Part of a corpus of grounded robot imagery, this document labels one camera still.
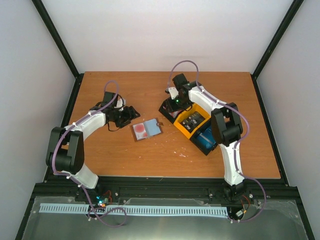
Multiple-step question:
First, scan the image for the brown leather card holder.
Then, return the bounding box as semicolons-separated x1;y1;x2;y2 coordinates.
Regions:
130;118;163;142

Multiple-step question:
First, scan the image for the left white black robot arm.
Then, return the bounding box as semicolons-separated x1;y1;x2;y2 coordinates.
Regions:
45;91;140;202

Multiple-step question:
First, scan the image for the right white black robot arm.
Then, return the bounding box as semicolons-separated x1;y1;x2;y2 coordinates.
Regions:
159;73;244;201

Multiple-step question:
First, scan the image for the red white card stack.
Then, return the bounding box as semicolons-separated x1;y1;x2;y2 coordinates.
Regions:
168;111;179;118

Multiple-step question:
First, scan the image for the yellow card bin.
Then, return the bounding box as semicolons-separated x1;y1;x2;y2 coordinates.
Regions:
173;103;210;140

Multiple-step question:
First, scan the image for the black bin with red cards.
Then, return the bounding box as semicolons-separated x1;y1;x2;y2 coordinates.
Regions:
158;97;193;124

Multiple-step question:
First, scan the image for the black bin with blue cards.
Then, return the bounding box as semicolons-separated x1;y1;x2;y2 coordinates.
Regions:
190;121;218;156

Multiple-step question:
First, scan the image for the blue card stack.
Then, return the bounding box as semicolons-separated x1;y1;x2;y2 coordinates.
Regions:
196;126;217;151

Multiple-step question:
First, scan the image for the left electronics board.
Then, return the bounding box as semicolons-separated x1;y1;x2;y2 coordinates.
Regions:
96;190;113;207

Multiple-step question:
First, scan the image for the right electronics connector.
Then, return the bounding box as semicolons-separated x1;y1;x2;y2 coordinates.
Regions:
235;195;251;219

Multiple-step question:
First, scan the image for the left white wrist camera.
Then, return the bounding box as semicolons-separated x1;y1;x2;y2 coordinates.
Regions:
116;98;126;109

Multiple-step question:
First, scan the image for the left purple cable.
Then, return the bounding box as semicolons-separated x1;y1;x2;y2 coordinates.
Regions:
51;80;128;228

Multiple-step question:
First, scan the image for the purple cable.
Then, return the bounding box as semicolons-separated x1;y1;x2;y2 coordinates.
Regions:
51;80;128;228
167;59;268;224

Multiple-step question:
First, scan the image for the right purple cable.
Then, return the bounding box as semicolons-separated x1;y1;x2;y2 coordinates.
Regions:
167;59;268;224

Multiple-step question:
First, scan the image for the light blue cable duct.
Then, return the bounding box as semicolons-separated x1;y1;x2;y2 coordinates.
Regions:
38;203;228;218

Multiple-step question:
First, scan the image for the black aluminium frame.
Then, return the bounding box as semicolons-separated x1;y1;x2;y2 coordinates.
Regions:
16;0;314;240

